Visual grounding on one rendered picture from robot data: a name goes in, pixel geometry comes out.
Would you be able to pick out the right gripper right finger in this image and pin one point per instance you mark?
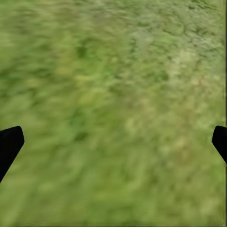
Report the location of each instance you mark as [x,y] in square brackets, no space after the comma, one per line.
[219,140]

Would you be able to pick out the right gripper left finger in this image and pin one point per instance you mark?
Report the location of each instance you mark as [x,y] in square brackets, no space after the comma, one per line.
[11,142]

